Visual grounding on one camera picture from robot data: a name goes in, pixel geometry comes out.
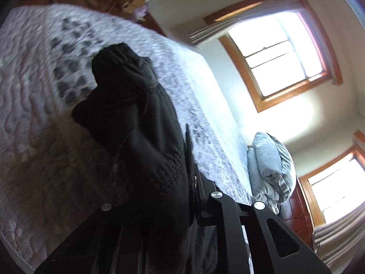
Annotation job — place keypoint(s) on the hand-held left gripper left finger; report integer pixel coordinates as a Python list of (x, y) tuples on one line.
[(94, 239)]

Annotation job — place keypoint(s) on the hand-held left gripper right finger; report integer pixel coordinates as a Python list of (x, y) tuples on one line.
[(251, 234)]

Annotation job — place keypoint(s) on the black hooded jacket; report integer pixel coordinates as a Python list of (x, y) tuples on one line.
[(148, 137)]

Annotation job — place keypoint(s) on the dark wooden headboard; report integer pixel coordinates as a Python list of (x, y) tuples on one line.
[(299, 214)]

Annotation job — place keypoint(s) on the folded grey duvet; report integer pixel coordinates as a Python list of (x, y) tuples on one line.
[(271, 171)]

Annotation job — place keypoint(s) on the pale striped curtain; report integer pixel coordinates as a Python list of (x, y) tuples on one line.
[(342, 231)]

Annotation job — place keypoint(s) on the wooden framed window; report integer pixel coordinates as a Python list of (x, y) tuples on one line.
[(336, 188), (279, 57)]

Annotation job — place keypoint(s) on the bed with pale sheet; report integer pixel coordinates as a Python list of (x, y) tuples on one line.
[(225, 125)]

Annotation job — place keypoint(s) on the quilted grey bed cover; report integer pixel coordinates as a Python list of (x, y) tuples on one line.
[(34, 120)]

